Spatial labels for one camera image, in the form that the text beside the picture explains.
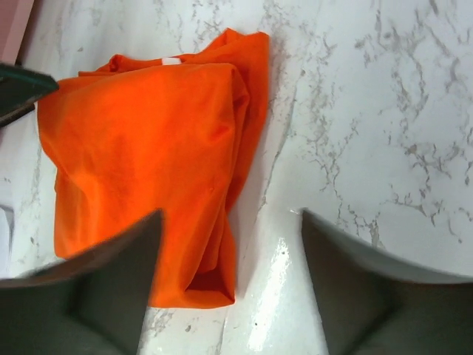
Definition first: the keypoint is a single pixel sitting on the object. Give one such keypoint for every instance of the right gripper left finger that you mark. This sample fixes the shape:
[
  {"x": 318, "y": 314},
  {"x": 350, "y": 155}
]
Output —
[{"x": 93, "y": 303}]

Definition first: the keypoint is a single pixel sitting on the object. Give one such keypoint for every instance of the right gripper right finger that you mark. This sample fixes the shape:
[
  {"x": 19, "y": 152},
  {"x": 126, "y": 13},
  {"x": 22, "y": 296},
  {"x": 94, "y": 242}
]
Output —
[{"x": 372, "y": 302}]

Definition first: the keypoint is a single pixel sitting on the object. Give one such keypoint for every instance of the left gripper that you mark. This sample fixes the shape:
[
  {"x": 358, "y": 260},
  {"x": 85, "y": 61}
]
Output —
[{"x": 20, "y": 89}]

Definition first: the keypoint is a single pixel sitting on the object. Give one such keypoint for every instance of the orange t shirt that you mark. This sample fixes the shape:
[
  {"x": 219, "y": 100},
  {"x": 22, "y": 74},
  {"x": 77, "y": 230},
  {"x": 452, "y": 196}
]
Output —
[{"x": 177, "y": 134}]

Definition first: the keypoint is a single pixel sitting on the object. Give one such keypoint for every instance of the pink wooden shelf stand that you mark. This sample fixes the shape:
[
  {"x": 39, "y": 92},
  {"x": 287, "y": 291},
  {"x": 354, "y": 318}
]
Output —
[{"x": 14, "y": 16}]

